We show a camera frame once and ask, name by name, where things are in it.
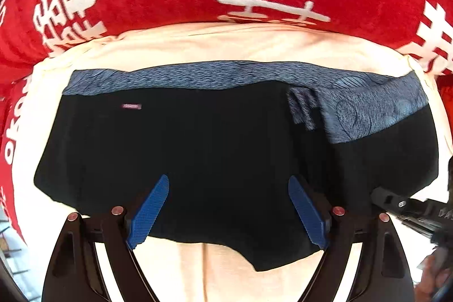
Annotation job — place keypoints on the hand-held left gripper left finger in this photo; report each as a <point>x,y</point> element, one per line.
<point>148,213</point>

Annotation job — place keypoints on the red printed pillow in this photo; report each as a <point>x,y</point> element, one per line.
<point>10,146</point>

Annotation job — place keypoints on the cream padded blanket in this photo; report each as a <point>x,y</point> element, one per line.
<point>247,43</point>

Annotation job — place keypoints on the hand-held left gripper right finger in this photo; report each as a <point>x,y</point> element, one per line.
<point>306,213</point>

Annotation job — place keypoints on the black pants with blue stripes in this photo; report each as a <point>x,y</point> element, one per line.
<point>212,146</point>

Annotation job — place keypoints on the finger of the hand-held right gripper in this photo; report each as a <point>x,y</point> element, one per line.
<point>387,199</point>

